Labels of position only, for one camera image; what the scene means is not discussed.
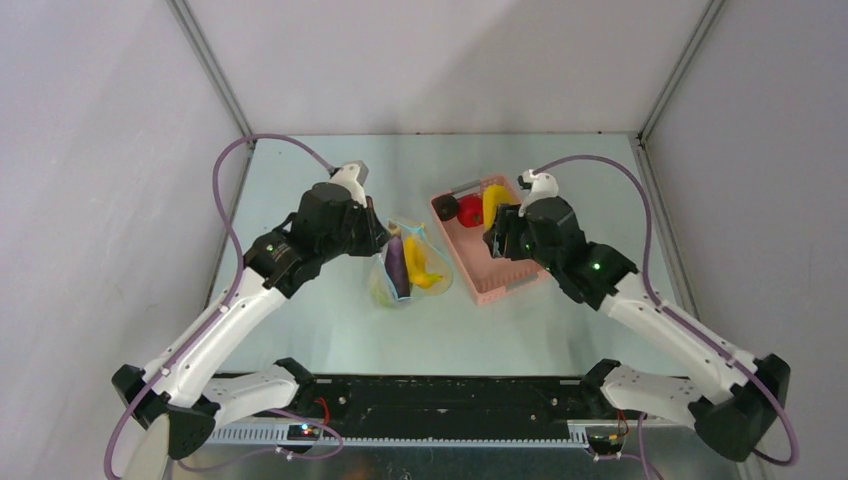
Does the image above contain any left circuit board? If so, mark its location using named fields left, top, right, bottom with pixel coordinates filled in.
left=286, top=423, right=323, bottom=442

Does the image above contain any right circuit board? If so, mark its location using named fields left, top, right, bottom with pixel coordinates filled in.
left=586, top=434, right=627, bottom=461

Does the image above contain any green cabbage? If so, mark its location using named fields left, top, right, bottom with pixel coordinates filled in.
left=368, top=267, right=395, bottom=308

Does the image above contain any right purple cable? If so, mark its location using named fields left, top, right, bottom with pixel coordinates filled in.
left=533, top=154, right=800, bottom=480

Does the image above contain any pink plastic basket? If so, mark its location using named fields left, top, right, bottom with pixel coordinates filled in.
left=429, top=174, right=551, bottom=305

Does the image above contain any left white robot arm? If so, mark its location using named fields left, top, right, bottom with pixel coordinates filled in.
left=112, top=180, right=388, bottom=460

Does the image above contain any yellow bell pepper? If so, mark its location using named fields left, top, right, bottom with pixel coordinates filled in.
left=482, top=184, right=516, bottom=230

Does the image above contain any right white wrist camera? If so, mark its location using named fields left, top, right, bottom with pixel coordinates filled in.
left=517, top=169, right=559, bottom=217

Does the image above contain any circuit board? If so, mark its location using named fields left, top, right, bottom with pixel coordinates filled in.
left=286, top=423, right=323, bottom=442
left=586, top=434, right=627, bottom=461

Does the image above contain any dark purple eggplant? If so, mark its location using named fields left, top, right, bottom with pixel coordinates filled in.
left=384, top=224, right=411, bottom=299

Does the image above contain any yellow banana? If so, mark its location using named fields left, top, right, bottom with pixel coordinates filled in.
left=404, top=237, right=443, bottom=289

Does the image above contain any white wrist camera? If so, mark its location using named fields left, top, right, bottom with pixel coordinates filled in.
left=517, top=169, right=559, bottom=217
left=329, top=161, right=369, bottom=207

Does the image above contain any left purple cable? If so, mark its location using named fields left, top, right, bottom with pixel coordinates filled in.
left=103, top=134, right=346, bottom=480

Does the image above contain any red tomato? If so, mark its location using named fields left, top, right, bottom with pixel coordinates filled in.
left=457, top=194, right=484, bottom=228

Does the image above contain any clear zip top bag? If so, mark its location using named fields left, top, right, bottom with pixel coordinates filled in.
left=368, top=217, right=454, bottom=308

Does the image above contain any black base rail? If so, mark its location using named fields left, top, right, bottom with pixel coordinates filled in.
left=282, top=374, right=638, bottom=443

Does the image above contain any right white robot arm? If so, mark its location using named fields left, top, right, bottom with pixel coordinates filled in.
left=483, top=197, right=791, bottom=462

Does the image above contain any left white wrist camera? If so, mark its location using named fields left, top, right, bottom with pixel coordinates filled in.
left=329, top=161, right=369, bottom=207

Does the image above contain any purple cable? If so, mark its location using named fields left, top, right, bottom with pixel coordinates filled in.
left=533, top=154, right=800, bottom=480
left=103, top=134, right=346, bottom=480

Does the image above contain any dark round fruit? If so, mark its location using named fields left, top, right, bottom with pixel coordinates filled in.
left=431, top=195, right=460, bottom=222

